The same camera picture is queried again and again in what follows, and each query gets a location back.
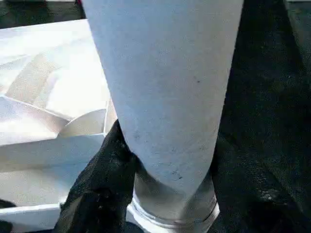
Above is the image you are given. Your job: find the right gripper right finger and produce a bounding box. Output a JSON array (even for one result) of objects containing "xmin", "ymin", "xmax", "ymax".
[{"xmin": 210, "ymin": 135, "xmax": 311, "ymax": 233}]

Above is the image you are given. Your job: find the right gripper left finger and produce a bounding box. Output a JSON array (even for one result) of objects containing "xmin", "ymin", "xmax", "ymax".
[{"xmin": 53, "ymin": 119, "xmax": 138, "ymax": 233}]

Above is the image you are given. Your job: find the white plastic table top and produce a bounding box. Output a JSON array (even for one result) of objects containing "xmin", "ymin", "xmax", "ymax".
[{"xmin": 0, "ymin": 19, "xmax": 222, "ymax": 233}]

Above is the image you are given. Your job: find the white plastic table leg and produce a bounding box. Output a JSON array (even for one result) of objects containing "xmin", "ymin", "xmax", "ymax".
[{"xmin": 80, "ymin": 0, "xmax": 244, "ymax": 225}]

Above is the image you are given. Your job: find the black work mat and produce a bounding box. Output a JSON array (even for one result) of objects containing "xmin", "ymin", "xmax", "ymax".
[{"xmin": 0, "ymin": 0, "xmax": 311, "ymax": 233}]

